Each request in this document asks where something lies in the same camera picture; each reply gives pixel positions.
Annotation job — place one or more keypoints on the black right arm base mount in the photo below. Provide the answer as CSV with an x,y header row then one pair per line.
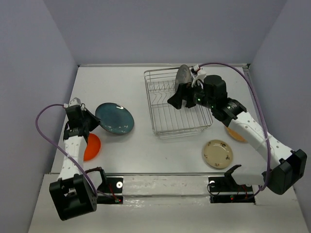
x,y
223,189

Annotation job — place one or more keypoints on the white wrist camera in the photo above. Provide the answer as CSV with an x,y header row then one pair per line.
x,y
73,102
197,74

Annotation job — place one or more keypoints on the teal blossom round plate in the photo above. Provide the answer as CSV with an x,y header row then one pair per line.
x,y
115,118

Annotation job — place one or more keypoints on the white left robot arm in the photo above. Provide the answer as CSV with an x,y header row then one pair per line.
x,y
74,193

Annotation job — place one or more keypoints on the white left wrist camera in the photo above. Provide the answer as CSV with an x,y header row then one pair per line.
x,y
73,102

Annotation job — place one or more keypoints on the cream floral plate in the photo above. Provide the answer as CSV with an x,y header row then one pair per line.
x,y
218,154

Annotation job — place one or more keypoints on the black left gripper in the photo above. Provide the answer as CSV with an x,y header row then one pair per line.
x,y
95,120

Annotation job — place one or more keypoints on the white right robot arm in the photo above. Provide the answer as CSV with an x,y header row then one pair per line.
x,y
286,166

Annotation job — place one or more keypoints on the wire metal dish rack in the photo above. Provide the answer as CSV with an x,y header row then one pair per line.
x,y
166,121

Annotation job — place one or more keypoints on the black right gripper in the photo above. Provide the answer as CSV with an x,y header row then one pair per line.
x,y
183,91

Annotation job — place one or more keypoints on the orange plate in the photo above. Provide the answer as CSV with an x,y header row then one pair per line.
x,y
93,147

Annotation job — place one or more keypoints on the woven tan round plate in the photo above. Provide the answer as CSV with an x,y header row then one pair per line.
x,y
235,135

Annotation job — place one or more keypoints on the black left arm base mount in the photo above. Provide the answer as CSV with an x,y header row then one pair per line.
x,y
111,192

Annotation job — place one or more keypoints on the grey deer pattern plate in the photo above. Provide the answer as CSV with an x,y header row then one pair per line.
x,y
183,75

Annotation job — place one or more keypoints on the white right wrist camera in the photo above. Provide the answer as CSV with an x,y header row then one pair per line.
x,y
197,74

